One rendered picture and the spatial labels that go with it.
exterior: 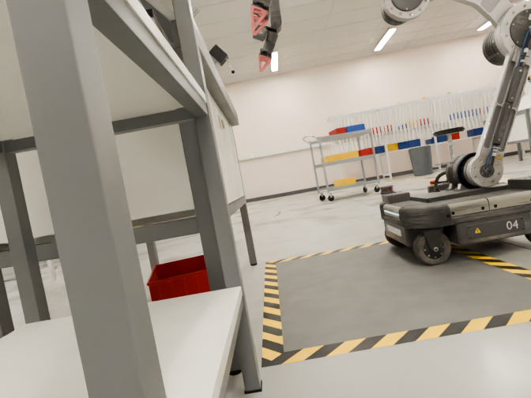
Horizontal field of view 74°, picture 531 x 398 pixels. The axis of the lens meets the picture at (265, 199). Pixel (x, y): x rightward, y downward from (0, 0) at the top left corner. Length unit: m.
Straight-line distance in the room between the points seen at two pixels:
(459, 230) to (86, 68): 1.46
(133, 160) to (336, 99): 9.36
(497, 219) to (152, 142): 1.29
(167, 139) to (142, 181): 0.12
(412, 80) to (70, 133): 10.56
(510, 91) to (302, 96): 8.45
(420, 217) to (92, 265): 1.38
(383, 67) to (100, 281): 10.43
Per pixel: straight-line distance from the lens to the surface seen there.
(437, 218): 1.52
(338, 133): 5.60
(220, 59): 1.49
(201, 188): 0.86
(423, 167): 8.35
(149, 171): 0.89
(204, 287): 1.54
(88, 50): 0.27
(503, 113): 1.80
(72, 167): 0.24
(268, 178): 9.76
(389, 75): 10.56
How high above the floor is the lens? 0.45
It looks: 3 degrees down
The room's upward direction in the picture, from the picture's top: 10 degrees counter-clockwise
